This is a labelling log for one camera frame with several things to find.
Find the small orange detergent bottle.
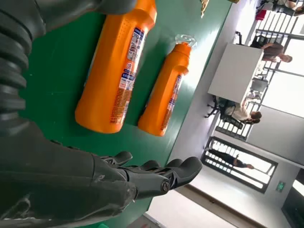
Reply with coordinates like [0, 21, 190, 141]
[137, 34, 198, 137]

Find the green table mat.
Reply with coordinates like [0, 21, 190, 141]
[19, 0, 232, 228]

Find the black office chair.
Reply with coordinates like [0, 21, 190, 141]
[204, 95, 244, 130]

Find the person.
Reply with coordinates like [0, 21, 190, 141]
[222, 97, 263, 125]
[273, 0, 304, 16]
[250, 42, 293, 64]

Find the white table board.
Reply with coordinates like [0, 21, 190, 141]
[207, 43, 265, 105]

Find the dark framed window grille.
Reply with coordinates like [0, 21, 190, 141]
[201, 136, 278, 194]

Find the grey chair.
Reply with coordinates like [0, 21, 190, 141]
[250, 78, 269, 95]

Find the dark door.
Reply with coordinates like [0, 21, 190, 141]
[281, 168, 304, 228]

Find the red box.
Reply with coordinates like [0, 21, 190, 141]
[255, 9, 268, 21]

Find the metal railing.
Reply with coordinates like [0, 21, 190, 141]
[215, 9, 304, 141]

